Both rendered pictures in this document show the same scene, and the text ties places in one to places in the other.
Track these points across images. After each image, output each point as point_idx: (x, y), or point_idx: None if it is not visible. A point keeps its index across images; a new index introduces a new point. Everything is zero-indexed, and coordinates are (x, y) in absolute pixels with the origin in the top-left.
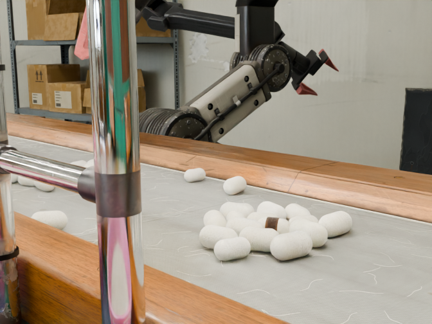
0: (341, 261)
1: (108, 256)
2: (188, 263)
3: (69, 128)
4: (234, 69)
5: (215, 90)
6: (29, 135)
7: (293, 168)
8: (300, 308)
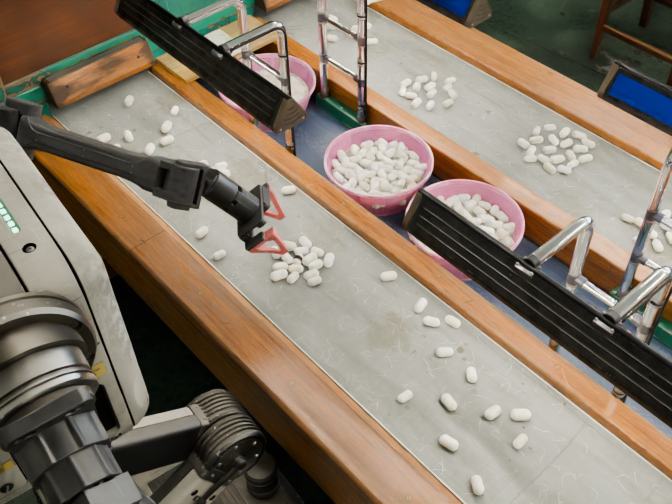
0: None
1: None
2: (236, 166)
3: (325, 401)
4: (121, 436)
5: (158, 414)
6: (371, 419)
7: (166, 234)
8: (210, 143)
